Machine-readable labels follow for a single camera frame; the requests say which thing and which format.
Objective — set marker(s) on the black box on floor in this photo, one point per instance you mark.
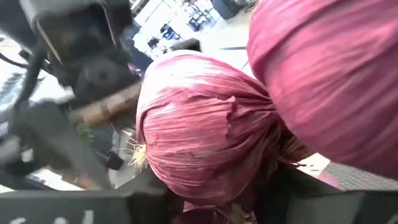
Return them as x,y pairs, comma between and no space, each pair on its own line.
227,7

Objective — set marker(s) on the grey woven placemat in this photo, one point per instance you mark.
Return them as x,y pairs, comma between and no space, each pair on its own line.
367,179

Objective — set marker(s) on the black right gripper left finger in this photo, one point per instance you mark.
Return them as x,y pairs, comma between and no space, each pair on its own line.
93,202

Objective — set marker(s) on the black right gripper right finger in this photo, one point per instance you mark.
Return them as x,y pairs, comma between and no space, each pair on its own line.
326,208

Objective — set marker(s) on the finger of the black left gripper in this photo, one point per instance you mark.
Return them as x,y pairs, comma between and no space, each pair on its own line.
53,137

